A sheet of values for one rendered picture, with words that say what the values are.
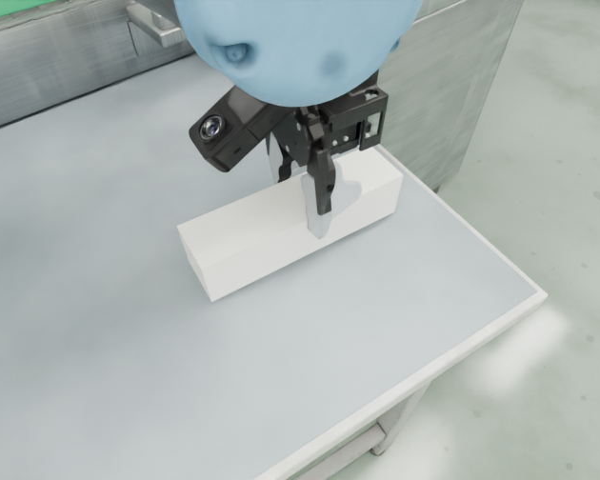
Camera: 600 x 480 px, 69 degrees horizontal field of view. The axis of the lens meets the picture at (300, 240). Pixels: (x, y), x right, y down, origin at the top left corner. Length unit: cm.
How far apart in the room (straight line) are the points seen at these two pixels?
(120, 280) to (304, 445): 26
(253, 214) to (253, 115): 13
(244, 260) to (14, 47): 47
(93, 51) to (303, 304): 52
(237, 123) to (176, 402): 25
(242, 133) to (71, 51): 47
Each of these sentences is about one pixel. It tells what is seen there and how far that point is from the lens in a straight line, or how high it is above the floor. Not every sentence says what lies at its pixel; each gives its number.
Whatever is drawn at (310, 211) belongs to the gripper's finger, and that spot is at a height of 84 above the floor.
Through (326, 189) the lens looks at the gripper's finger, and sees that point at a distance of 39.
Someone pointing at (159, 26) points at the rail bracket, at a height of 87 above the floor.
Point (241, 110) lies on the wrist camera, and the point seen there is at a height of 95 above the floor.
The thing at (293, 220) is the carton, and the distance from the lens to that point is 44.
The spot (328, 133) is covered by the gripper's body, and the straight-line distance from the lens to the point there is 37.
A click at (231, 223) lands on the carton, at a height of 82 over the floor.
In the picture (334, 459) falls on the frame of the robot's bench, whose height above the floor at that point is 20.
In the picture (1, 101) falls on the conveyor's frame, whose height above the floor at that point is 79.
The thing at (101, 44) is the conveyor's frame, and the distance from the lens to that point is 79.
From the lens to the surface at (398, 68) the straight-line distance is 100.
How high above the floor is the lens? 115
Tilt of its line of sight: 52 degrees down
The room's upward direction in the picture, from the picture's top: straight up
